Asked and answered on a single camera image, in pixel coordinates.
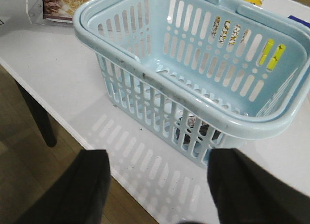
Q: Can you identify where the black tissue pack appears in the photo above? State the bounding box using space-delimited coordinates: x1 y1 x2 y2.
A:
174 115 209 149

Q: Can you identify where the cereal snack box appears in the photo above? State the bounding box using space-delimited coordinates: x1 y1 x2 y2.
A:
42 0 89 22

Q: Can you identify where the black table leg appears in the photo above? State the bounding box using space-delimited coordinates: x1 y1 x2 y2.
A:
15 80 57 148

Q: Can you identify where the light blue plastic basket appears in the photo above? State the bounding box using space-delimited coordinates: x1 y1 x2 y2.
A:
73 0 310 167

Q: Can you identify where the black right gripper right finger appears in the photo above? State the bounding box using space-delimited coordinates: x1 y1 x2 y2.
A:
207 149 310 224

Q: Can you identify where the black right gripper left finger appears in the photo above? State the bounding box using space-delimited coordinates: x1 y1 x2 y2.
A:
15 149 111 224

